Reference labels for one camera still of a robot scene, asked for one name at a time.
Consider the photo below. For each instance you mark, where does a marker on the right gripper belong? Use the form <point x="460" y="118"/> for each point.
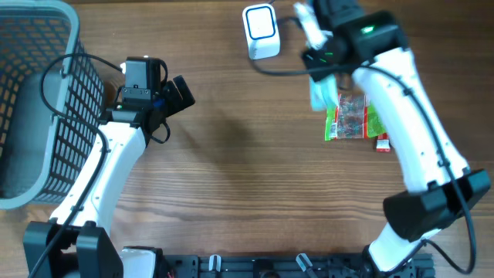
<point x="309" y="59"/>

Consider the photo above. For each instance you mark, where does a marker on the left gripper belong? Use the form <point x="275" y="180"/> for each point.
<point x="178" y="103"/>

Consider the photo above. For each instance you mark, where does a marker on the teal snack packet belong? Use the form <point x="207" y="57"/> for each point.
<point x="324" y="93"/>

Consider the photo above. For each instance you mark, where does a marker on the green snack bag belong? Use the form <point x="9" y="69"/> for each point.
<point x="354" y="117"/>

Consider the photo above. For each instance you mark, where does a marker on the red stick sachet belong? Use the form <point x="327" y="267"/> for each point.
<point x="383" y="143"/>

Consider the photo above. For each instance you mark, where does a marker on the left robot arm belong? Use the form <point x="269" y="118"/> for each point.
<point x="75" y="242"/>

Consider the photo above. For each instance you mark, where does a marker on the white barcode scanner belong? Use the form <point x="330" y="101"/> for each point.
<point x="261" y="31"/>

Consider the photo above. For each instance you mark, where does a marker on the grey plastic mesh basket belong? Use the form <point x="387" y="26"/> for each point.
<point x="50" y="93"/>

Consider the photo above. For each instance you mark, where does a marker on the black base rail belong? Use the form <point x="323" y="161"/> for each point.
<point x="344" y="265"/>

